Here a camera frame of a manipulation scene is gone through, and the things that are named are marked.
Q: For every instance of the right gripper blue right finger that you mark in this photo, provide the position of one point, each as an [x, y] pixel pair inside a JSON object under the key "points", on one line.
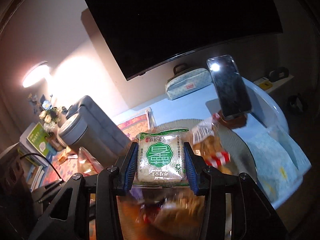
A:
{"points": [[199, 174]]}

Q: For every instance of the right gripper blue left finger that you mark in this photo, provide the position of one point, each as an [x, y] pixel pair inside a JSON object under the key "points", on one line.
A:
{"points": [[127, 170]]}

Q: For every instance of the green white rice cracker pack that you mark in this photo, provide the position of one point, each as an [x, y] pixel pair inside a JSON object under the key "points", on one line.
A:
{"points": [[161, 158]]}

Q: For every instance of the orange cracker pack with barcode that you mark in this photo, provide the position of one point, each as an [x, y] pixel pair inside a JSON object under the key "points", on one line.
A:
{"points": [[180, 216]]}

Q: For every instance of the large red striped bread bag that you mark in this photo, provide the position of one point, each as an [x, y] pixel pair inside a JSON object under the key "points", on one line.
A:
{"points": [[206, 143]]}

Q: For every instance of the clear bag of pastries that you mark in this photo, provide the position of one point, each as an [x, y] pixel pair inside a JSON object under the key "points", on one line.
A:
{"points": [[87, 164]]}

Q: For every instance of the floral tablecloth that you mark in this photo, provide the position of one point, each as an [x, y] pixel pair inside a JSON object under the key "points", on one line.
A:
{"points": [[132, 225]]}

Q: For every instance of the stack of books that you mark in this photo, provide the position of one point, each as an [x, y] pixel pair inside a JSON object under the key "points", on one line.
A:
{"points": [[35, 175]]}

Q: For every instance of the green cover book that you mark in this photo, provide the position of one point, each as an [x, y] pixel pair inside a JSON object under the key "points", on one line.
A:
{"points": [[38, 138]]}

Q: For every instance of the black smartphone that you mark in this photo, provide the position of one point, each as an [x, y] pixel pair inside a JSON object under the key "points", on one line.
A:
{"points": [[230, 88]]}

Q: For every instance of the white tissue pack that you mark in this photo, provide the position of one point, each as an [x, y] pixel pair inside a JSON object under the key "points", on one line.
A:
{"points": [[279, 160]]}

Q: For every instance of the light blue pencil case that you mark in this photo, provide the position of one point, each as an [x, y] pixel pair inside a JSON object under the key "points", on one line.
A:
{"points": [[187, 80]]}

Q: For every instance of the artificial flower bouquet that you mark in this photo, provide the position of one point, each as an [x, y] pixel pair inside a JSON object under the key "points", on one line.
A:
{"points": [[49, 115]]}

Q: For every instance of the black television screen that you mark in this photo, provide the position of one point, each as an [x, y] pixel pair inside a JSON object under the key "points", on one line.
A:
{"points": [[144, 34]]}

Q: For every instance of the wall lamp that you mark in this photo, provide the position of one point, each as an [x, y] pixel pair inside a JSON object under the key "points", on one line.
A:
{"points": [[36, 74]]}

